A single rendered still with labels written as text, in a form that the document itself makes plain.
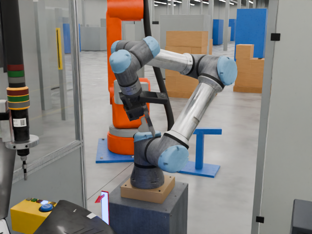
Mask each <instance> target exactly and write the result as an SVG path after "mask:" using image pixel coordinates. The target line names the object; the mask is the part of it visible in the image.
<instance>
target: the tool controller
mask: <svg viewBox="0 0 312 234"><path fill-rule="evenodd" d="M290 234H312V201H305V200H300V199H294V201H293V209H292V220H291V228H290Z"/></svg>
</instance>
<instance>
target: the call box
mask: <svg viewBox="0 0 312 234"><path fill-rule="evenodd" d="M42 205H43V204H41V203H36V202H32V201H26V200H23V201H22V202H20V203H18V204H17V205H15V206H14V207H12V208H11V209H10V212H11V221H12V230H13V231H17V232H21V233H25V234H33V233H34V232H35V231H36V230H37V229H38V227H39V226H40V225H41V224H42V223H43V221H44V220H45V219H46V218H47V216H48V215H49V214H50V213H51V211H52V210H53V209H54V207H55V206H56V205H57V203H56V204H55V205H53V206H52V209H51V210H48V211H42V210H41V206H42Z"/></svg>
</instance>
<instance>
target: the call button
mask: <svg viewBox="0 0 312 234"><path fill-rule="evenodd" d="M51 209H52V205H51V204H47V203H46V204H44V205H42V206H41V210H42V211H48V210H51Z"/></svg>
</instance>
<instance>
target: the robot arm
mask: <svg viewBox="0 0 312 234"><path fill-rule="evenodd" d="M110 51H111V56H110V58H109V62H110V66H111V69H112V71H113V73H114V75H115V77H116V80H117V82H118V84H119V87H120V89H121V91H119V92H118V93H119V96H120V99H121V101H122V102H123V108H124V111H125V112H126V114H127V117H128V119H129V121H133V120H137V119H139V117H141V116H143V115H145V116H144V117H141V123H142V124H141V125H140V126H139V127H138V131H139V132H138V133H136V134H135V135H134V141H133V143H134V167H133V170H132V173H131V176H130V183H131V185H132V186H134V187H136V188H139V189H155V188H158V187H160V186H162V185H163V184H164V174H163V171H167V172H169V173H175V172H179V171H180V170H182V169H183V168H184V167H185V166H186V164H187V162H188V160H189V157H188V156H189V152H188V149H189V139H190V138H191V136H192V135H193V133H194V131H195V129H196V127H197V126H198V124H199V122H200V121H201V119H202V117H203V116H204V114H205V112H206V111H207V109H208V107H209V106H210V104H211V102H212V101H213V99H214V97H215V95H216V94H217V93H219V92H222V91H223V89H224V87H225V86H226V85H227V86H228V85H231V84H233V83H234V82H235V80H236V77H237V65H236V63H235V61H234V60H233V59H232V58H231V57H226V56H216V55H207V54H189V53H184V54H179V53H175V52H170V51H166V50H162V49H160V46H159V44H158V42H157V41H156V39H154V38H153V37H151V36H148V37H146V38H144V39H143V40H142V41H125V40H118V41H115V42H114V43H113V44H112V46H111V50H110ZM145 65H150V66H154V67H159V68H164V69H168V70H173V71H178V72H179V73H180V74H181V75H186V76H189V77H192V78H195V79H198V81H199V84H198V85H197V87H196V89H195V90H194V92H193V94H192V95H191V97H190V99H189V100H188V102H187V103H186V105H185V107H184V108H183V110H182V112H181V113H180V115H179V117H178V118H177V120H176V122H175V123H174V125H173V127H172V128H171V130H170V131H167V132H165V133H164V134H163V136H162V135H161V132H160V131H157V130H154V127H153V124H152V121H151V119H150V116H149V114H148V113H149V110H148V107H147V105H146V103H154V104H167V102H168V98H167V96H166V93H163V92H154V91H143V90H142V87H141V83H140V80H139V78H138V75H137V71H138V70H140V69H141V68H142V67H143V66H145ZM145 118H146V120H147V123H146V120H145ZM161 136H162V137H161Z"/></svg>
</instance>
